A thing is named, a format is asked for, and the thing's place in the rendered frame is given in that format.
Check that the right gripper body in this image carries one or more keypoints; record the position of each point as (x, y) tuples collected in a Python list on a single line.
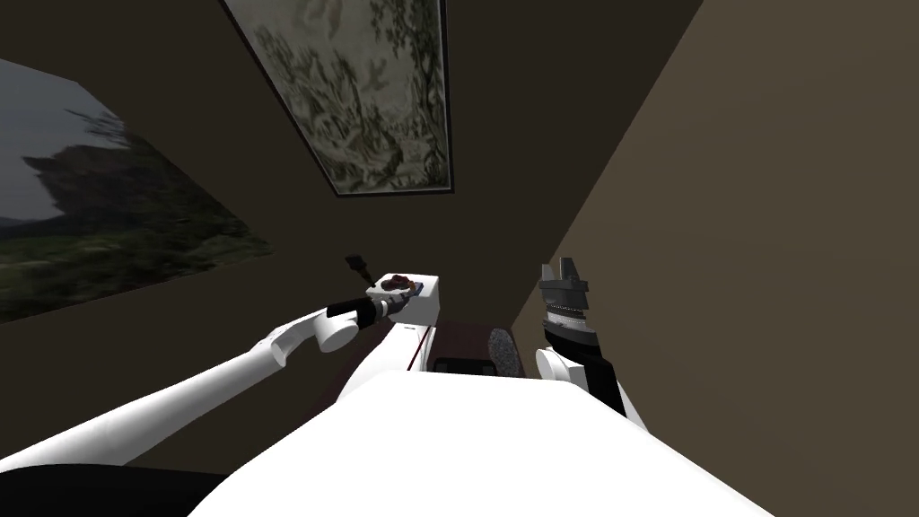
[(565, 298)]

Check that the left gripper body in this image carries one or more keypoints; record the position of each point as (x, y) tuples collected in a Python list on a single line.
[(396, 306)]

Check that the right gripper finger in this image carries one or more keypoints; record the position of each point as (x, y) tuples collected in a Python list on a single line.
[(571, 269), (548, 273)]

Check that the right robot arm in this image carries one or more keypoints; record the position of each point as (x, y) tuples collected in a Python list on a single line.
[(592, 373)]

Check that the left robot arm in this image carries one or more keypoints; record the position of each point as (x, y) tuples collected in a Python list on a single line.
[(179, 406)]

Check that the dark red object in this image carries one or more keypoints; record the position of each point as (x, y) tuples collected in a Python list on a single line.
[(396, 283)]

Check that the small black bent bar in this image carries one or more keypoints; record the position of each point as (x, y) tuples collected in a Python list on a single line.
[(357, 267)]

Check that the dark brown table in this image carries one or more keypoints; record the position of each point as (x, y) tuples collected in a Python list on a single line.
[(463, 339)]

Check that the grey speckled oval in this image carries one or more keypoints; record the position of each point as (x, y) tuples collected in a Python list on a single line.
[(504, 352)]

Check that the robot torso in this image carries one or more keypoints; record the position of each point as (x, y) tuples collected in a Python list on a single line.
[(474, 452)]

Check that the floral framed wall picture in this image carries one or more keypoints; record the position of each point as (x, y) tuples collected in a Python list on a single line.
[(366, 93)]

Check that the landscape wall picture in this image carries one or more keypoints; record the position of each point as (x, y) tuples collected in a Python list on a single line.
[(93, 222)]

